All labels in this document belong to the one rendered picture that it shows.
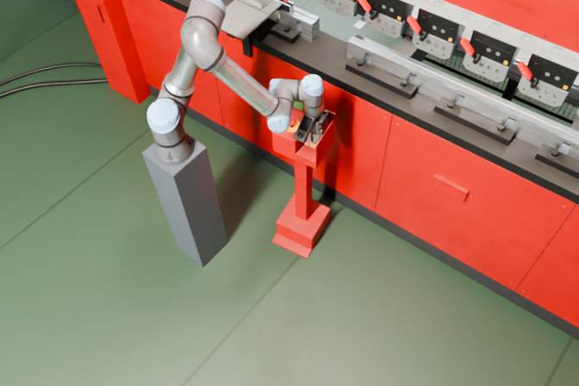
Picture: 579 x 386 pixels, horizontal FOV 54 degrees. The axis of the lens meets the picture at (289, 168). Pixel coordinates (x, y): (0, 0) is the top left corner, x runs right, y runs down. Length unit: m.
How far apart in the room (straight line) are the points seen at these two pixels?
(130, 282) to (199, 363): 0.54
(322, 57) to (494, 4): 0.78
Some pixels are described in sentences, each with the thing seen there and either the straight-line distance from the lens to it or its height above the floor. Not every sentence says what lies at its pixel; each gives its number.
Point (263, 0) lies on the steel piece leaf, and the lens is 2.48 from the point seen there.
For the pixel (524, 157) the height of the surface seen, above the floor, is 0.87.
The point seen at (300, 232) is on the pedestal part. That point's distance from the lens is 2.75.
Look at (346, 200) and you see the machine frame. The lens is 2.92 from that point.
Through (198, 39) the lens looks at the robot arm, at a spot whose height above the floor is 1.36.
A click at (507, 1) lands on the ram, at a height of 1.40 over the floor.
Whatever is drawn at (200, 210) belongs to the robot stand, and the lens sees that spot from 2.48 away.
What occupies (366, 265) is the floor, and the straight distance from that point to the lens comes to 2.81.
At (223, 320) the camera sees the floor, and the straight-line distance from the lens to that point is 2.71.
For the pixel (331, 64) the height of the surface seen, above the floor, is 0.87.
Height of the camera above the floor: 2.51
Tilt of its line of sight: 54 degrees down
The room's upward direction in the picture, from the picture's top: 2 degrees counter-clockwise
